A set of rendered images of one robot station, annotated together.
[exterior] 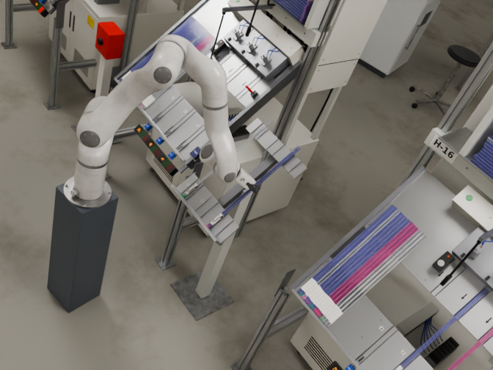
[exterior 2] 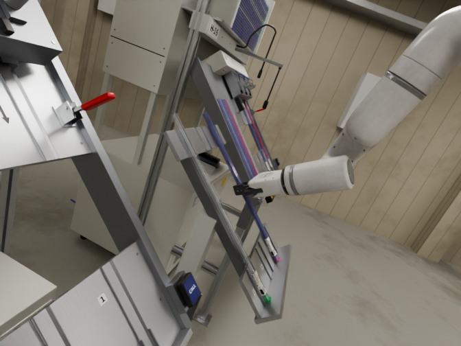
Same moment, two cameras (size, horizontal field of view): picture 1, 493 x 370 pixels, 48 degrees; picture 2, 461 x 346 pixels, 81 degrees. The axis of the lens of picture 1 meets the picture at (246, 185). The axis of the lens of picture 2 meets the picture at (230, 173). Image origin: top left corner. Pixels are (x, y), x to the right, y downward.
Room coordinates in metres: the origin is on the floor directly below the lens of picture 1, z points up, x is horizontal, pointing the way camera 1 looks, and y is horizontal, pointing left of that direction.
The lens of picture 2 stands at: (2.14, 0.64, 1.17)
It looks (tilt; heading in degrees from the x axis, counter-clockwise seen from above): 18 degrees down; 243
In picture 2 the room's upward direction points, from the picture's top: 21 degrees clockwise
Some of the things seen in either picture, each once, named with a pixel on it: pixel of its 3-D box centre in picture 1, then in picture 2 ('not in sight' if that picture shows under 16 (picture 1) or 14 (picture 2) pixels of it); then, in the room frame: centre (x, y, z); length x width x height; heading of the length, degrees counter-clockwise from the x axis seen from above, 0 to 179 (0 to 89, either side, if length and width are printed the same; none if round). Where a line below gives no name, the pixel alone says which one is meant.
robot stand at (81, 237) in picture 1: (80, 246); not in sight; (1.55, 0.59, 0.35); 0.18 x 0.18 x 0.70; 62
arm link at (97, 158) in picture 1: (97, 129); not in sight; (1.58, 0.60, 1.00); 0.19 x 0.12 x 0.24; 11
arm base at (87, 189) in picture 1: (89, 175); not in sight; (1.55, 0.59, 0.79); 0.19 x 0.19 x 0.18
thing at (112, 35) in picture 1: (103, 85); not in sight; (2.70, 1.03, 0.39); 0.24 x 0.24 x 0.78; 53
